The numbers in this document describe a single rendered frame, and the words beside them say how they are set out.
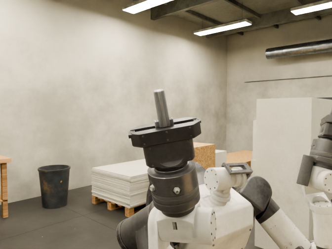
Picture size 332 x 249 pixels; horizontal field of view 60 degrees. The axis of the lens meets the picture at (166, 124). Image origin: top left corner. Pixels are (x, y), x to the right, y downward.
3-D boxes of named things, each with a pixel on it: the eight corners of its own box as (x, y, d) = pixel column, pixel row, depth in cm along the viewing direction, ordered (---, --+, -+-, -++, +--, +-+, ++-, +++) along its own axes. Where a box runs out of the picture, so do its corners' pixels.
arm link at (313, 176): (352, 159, 86) (343, 196, 85) (328, 156, 96) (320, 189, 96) (317, 149, 85) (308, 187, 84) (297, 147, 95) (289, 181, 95)
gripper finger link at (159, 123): (159, 91, 46) (165, 128, 48) (157, 88, 49) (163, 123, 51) (149, 93, 46) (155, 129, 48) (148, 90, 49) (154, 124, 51)
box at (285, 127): (282, 224, 411) (285, 101, 402) (329, 236, 370) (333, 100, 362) (254, 245, 344) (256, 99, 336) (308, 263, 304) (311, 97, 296)
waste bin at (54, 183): (62, 198, 531) (61, 163, 528) (76, 204, 496) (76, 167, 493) (33, 205, 493) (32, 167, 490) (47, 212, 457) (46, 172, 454)
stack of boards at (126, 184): (181, 179, 684) (181, 152, 681) (218, 186, 614) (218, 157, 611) (91, 203, 503) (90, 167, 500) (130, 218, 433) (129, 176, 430)
